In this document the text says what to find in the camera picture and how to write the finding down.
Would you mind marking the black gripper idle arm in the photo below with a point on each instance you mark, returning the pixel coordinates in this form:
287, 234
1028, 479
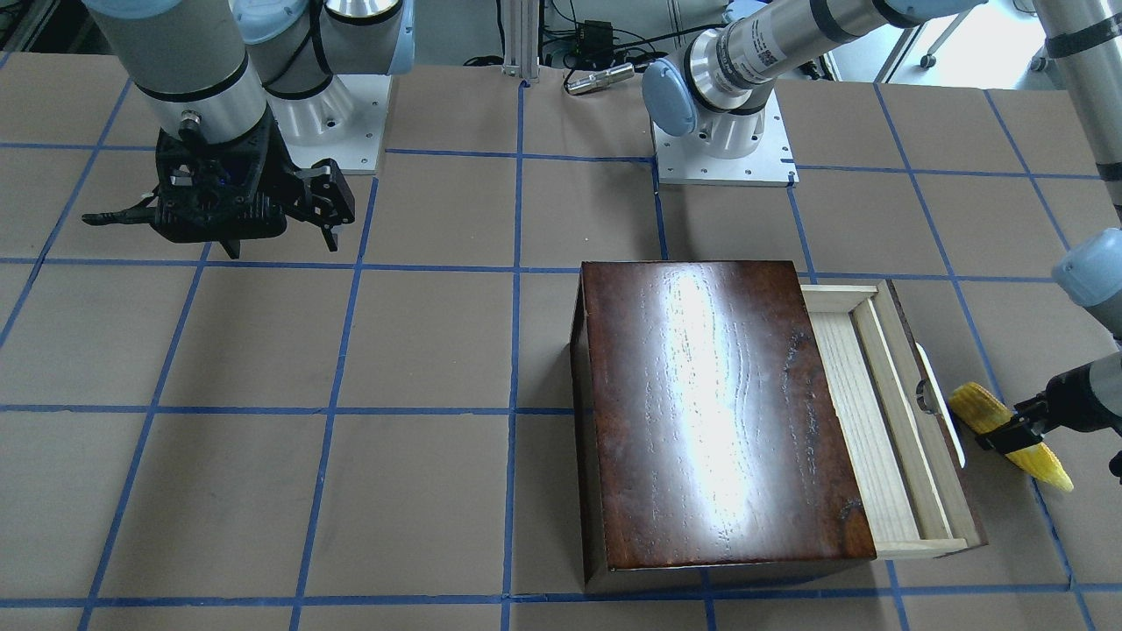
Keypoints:
321, 189

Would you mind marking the black gripper working arm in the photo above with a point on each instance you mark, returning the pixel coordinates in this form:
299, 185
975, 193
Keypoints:
1071, 399

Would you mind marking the light wood drawer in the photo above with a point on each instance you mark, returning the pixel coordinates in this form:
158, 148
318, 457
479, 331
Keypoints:
908, 460

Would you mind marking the grey idle robot arm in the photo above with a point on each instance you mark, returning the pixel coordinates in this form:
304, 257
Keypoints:
252, 105

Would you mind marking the dark wooden drawer cabinet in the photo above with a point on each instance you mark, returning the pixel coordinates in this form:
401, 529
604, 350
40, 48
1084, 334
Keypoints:
707, 442

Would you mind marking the black power adapter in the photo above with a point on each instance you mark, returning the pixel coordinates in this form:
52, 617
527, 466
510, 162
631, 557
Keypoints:
594, 39

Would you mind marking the silver cylindrical tool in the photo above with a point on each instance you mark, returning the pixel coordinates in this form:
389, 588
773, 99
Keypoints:
599, 80

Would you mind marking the aluminium frame post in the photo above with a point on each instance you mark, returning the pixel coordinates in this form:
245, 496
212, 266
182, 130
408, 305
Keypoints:
521, 38

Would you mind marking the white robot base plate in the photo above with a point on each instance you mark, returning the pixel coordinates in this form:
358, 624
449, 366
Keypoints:
729, 150

